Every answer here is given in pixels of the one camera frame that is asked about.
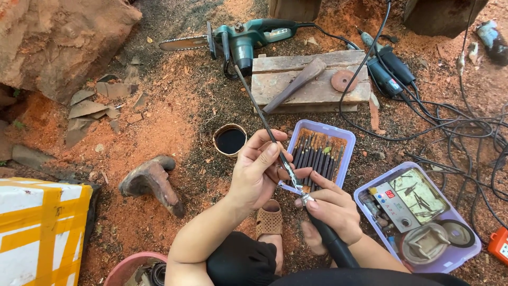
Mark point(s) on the person's left hand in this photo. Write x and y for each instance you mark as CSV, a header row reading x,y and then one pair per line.
x,y
250,178

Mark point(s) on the person's right hand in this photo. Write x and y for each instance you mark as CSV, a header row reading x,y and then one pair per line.
x,y
341,218

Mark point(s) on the person's right fingers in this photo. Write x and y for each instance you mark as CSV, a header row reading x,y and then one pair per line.
x,y
325,184

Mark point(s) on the black rotary tool handpiece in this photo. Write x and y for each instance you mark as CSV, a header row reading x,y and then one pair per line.
x,y
337,246

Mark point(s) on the long thin metal rod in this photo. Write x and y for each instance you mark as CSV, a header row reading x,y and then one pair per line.
x,y
258,111

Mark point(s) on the row of dark carving bits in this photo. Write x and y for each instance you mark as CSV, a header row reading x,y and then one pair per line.
x,y
317,159

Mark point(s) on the small purple plastic tray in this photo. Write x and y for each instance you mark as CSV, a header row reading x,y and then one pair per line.
x,y
350,151

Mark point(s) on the brown perforated sandal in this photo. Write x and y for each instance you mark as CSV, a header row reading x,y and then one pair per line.
x,y
269,220

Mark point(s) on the grey power controller box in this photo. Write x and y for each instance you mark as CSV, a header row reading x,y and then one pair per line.
x,y
393,208

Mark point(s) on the person's left foot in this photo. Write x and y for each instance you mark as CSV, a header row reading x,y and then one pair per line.
x,y
274,254

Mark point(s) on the thin wooden slat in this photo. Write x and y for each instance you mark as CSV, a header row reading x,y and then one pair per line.
x,y
374,113

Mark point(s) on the weathered wooden plank block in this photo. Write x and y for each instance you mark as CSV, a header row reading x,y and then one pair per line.
x,y
321,93

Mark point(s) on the tin lid with bits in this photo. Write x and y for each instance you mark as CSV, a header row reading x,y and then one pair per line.
x,y
422,194

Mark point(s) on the cup of dark liquid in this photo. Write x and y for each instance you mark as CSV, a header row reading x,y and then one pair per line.
x,y
230,141

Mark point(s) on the rusty round disc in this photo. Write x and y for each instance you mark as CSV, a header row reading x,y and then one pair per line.
x,y
344,81

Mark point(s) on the grey round plastic holder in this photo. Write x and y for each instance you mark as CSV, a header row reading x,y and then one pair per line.
x,y
424,244

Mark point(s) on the person's black trousers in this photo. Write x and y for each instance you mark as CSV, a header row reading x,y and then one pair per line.
x,y
238,262

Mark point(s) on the black and blue power tool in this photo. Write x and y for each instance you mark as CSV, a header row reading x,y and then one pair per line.
x,y
383,79

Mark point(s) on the black angle grinder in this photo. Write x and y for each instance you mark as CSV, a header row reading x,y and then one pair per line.
x,y
399,65

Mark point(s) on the black round disc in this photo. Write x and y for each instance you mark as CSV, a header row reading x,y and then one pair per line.
x,y
460,234

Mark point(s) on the large purple plastic tray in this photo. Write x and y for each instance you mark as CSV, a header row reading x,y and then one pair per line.
x,y
456,259

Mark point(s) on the teal rotary tool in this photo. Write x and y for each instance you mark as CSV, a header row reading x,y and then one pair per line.
x,y
369,39

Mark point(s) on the boot-shaped carved wood piece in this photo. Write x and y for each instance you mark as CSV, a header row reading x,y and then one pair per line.
x,y
153,182

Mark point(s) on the small wooden log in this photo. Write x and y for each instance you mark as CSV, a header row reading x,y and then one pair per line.
x,y
295,10

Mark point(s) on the orange device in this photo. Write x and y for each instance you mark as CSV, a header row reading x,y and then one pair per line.
x,y
499,246

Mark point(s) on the large wooden log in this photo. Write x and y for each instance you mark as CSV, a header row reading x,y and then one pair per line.
x,y
444,16

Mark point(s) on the dirty blue bottle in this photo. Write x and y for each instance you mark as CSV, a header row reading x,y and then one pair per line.
x,y
492,41

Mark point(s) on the pink bucket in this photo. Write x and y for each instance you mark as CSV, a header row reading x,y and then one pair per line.
x,y
123,270

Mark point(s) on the heap of flat stone shards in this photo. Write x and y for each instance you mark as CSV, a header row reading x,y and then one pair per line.
x,y
87,109

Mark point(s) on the yellow and white box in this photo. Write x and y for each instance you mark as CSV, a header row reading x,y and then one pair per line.
x,y
39,234

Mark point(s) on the grey stone slab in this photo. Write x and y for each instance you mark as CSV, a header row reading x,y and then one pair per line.
x,y
31,157

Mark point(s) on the large reddish rock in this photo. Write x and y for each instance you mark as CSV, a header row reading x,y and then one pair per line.
x,y
59,39

